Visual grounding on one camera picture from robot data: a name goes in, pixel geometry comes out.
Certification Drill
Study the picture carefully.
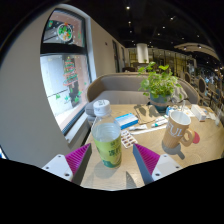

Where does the window with festive decals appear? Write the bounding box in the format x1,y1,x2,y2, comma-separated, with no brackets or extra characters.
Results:
39,8,93,134

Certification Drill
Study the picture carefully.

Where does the grey curved sofa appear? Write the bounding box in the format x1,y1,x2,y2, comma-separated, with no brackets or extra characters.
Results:
84,72,201,126

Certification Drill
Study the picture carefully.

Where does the group of ceiling lights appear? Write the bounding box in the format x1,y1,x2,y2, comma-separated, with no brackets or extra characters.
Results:
123,3,208,38

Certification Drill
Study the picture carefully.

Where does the small blue and white carton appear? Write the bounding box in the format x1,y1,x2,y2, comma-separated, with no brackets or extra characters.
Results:
165,105,176,117

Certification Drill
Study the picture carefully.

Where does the flat blue and white box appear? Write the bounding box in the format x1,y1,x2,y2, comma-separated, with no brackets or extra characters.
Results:
114,112,140,130

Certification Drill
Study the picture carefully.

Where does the tan mug with white inside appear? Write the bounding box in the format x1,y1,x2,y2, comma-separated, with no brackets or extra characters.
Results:
162,109,196,150

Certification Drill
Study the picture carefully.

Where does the green-labelled clear drink bottle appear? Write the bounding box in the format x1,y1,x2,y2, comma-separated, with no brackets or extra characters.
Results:
91,99,123,169

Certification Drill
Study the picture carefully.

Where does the group of dining chairs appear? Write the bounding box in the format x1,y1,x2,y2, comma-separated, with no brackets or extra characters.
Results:
183,66,224,111

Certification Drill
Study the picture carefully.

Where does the white box with orange print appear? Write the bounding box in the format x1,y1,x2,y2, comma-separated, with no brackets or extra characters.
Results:
190,104,208,122

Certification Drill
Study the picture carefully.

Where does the pill blister pack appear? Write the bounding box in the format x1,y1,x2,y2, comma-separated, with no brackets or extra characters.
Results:
120,129,138,149

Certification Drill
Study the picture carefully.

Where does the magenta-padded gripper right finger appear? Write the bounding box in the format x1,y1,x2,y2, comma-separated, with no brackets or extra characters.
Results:
132,143,183,186

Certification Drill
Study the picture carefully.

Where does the green potted plant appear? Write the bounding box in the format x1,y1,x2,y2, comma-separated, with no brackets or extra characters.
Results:
137,61,184,113

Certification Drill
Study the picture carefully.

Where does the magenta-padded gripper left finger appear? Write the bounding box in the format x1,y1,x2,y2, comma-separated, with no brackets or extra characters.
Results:
41,142,93,185

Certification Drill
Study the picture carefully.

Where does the brown paper bag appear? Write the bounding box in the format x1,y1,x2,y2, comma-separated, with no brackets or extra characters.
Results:
133,103,162,125

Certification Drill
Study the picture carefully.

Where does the white tube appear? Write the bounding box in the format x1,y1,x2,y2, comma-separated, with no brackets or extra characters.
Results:
128,123,149,132

